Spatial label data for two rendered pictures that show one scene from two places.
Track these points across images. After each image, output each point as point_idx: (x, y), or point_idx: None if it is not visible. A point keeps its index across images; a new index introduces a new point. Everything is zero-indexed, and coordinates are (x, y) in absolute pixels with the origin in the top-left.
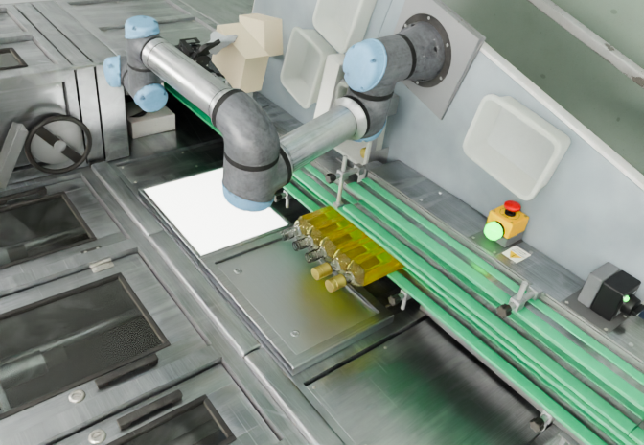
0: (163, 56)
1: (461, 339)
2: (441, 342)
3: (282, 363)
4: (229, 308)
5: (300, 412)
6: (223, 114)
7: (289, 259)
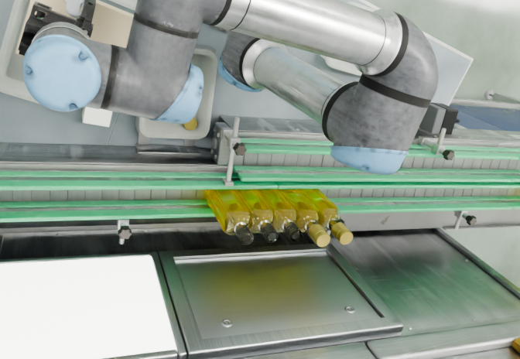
0: None
1: (360, 227)
2: (352, 240)
3: (383, 338)
4: (297, 350)
5: (459, 340)
6: (416, 39)
7: (220, 275)
